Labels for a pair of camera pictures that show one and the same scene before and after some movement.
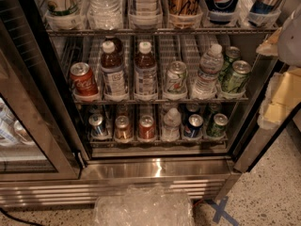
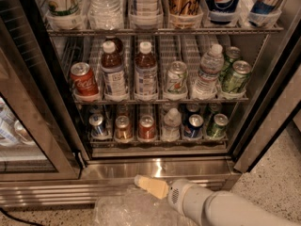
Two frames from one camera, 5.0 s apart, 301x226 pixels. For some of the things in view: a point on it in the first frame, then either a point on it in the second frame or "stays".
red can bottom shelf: [147, 127] stays
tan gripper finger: [283, 94] -> [158, 187]
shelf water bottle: [172, 121] stays
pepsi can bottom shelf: [194, 128] stays
